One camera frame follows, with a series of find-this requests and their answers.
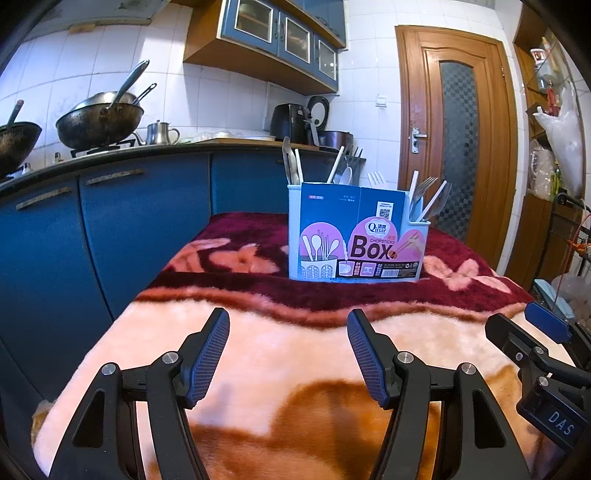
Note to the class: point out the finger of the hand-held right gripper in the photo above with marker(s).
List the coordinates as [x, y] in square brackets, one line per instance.
[545, 316]
[508, 334]

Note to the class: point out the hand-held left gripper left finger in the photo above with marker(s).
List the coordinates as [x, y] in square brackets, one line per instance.
[210, 355]

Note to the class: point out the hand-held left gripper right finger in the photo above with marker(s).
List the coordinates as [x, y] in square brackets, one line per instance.
[369, 360]

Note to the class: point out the light blue utensil holder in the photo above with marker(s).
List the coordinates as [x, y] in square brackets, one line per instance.
[323, 207]

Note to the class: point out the white plastic knife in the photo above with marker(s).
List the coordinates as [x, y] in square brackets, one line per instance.
[414, 189]

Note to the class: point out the white plastic fork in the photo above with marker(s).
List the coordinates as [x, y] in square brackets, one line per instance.
[376, 180]

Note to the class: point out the white plastic spoon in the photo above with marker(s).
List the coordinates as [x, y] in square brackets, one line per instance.
[346, 176]

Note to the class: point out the wooden chopstick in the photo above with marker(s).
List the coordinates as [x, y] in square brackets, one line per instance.
[335, 165]
[298, 166]

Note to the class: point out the red pink floral blanket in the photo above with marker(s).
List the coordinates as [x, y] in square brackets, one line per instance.
[277, 332]

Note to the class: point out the wooden shelf unit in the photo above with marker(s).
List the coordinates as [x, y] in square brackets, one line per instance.
[531, 230]

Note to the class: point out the blue kitchen base cabinet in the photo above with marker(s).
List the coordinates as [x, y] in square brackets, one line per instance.
[138, 217]

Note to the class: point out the white plastic bag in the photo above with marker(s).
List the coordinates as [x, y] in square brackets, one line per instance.
[563, 138]

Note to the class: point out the white tray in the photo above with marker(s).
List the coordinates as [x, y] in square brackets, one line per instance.
[221, 137]

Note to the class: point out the dark cooking pot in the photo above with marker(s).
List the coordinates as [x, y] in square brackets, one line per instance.
[337, 138]

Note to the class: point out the steel kettle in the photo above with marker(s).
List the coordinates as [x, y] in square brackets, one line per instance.
[159, 134]

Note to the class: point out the gas stove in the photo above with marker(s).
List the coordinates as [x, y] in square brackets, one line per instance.
[99, 150]

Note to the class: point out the black air fryer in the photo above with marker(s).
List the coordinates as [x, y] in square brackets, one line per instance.
[286, 122]

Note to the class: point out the black pot lid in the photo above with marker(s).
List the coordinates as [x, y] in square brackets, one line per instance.
[319, 110]

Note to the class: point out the wooden door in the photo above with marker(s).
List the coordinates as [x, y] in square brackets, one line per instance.
[415, 92]

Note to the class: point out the steel frying pan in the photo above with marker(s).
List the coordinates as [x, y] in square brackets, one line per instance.
[104, 98]

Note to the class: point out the dark wok at left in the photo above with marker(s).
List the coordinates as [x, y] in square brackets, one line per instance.
[16, 143]

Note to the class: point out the range hood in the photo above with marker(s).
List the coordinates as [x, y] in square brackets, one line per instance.
[115, 11]

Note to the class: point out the white light switch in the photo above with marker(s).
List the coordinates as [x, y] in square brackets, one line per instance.
[382, 100]

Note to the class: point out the blue wall cabinet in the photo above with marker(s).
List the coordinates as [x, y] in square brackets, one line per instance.
[258, 23]

